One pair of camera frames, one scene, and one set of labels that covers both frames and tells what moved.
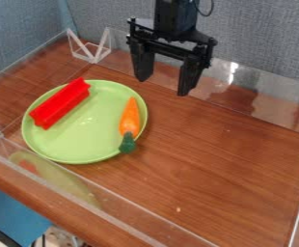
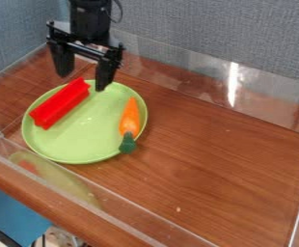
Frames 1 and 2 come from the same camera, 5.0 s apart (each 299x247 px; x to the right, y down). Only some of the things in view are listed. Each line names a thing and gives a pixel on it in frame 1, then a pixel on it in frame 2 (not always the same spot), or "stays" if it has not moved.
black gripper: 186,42 → 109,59
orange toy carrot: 129,125 stays
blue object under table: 10,214 stays
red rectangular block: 60,103 stays
